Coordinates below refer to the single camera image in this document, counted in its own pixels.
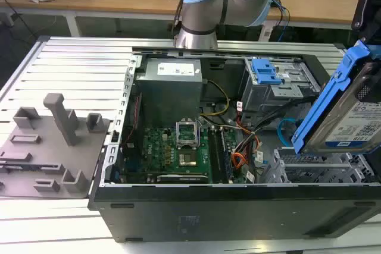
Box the black RAM stick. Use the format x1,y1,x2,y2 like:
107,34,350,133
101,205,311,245
219,127,235,182

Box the black cable bundle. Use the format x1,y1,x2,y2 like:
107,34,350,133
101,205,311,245
233,99,313,155

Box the gray optical drive cage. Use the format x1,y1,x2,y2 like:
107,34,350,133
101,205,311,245
239,57,322,121

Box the orange red wire bundle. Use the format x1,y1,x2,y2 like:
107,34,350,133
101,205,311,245
231,117,260,176

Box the gray parts rack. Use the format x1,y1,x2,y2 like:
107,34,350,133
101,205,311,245
0,92,111,198

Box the blue drive cage latch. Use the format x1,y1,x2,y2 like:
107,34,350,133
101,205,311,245
251,58,283,85

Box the hard disk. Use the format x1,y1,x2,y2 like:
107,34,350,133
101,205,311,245
291,39,381,155

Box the yellow power wires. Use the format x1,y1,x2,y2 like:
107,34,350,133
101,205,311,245
199,79,232,117

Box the black open PC case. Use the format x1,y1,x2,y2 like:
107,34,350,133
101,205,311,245
88,46,381,243

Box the metal socket cover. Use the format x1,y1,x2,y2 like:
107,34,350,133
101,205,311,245
175,118,200,149

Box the green motherboard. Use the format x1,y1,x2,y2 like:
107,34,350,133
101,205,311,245
121,126,257,184

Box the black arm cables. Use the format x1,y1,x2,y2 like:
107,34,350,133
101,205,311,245
171,0,196,40

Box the gray power supply unit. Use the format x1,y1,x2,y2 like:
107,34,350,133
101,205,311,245
135,57,204,124

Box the blue cable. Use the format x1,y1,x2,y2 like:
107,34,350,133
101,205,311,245
271,0,292,42

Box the thin red wire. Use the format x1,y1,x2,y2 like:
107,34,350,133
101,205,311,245
122,92,143,148

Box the black graphics card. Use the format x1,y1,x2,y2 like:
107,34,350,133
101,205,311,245
156,173,211,184

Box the blue disk wire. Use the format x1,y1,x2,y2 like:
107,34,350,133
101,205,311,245
277,118,299,148

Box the CPU socket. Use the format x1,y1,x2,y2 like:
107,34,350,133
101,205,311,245
177,146,200,168

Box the gray metal disk bay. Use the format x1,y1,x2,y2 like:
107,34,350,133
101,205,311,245
263,146,381,185

